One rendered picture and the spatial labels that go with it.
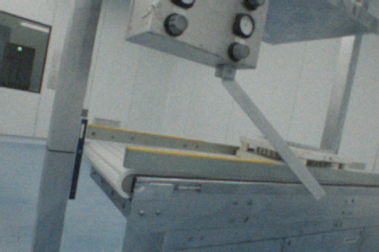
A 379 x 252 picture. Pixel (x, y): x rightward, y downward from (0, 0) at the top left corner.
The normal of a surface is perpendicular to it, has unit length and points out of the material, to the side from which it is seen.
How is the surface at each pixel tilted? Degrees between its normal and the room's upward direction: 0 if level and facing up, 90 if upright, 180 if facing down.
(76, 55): 90
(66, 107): 90
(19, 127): 90
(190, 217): 90
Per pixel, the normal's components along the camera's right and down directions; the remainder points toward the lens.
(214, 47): 0.53, 0.15
